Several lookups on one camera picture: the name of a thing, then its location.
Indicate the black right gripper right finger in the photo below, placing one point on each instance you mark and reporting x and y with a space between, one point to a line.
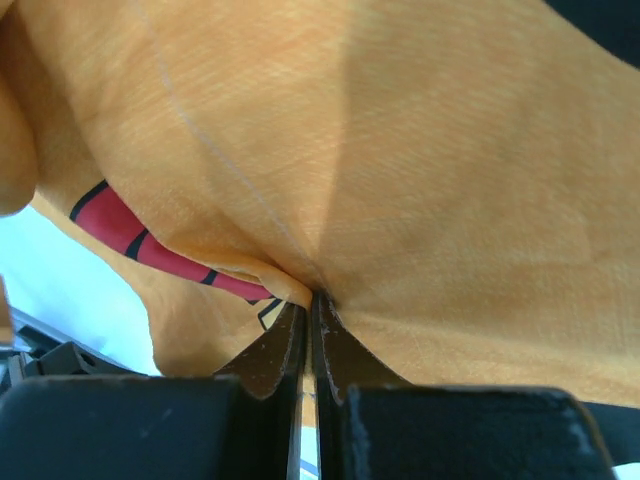
375 424

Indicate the orange cartoon print cloth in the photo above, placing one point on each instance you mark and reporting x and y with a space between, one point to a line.
461 177

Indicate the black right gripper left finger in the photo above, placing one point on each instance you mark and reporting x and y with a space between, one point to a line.
242 422

